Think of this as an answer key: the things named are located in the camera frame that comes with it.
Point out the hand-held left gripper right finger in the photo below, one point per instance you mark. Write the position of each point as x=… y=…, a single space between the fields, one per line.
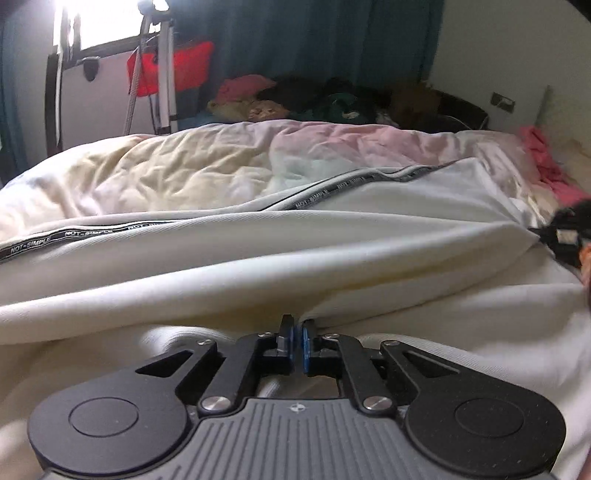
x=305 y=346

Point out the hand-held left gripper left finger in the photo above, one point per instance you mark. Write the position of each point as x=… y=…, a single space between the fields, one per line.
x=288 y=342

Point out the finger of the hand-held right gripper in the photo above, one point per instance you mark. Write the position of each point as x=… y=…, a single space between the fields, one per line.
x=561 y=230

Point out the white garment with black trim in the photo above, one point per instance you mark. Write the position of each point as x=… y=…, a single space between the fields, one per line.
x=277 y=258

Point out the black clothes pile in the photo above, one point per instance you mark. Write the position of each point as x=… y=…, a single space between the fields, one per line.
x=295 y=92

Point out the pink cloth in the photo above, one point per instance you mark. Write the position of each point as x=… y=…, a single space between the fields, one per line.
x=545 y=154

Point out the black bag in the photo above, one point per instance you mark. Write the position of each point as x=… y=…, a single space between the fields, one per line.
x=461 y=110

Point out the brown cloth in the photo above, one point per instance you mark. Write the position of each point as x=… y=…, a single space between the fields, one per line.
x=415 y=104

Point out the pastel quilted blanket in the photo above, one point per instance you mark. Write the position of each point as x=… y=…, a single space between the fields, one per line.
x=184 y=170

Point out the orange floral cloth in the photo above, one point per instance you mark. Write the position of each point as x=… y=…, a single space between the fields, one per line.
x=251 y=110

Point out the dark green garment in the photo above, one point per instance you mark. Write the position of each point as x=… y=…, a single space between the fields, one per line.
x=346 y=108

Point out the pink crumpled garment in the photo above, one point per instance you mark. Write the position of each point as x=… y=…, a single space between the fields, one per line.
x=242 y=87

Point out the red bag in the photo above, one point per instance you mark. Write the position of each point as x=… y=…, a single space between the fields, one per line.
x=184 y=67

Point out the metal tripod stand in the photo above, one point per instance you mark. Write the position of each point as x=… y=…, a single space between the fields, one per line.
x=165 y=69

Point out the teal curtain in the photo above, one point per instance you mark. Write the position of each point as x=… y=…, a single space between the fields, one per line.
x=323 y=41

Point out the window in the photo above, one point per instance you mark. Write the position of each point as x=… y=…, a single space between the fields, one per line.
x=106 y=23

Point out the wall socket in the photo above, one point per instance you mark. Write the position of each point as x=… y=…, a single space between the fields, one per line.
x=503 y=102

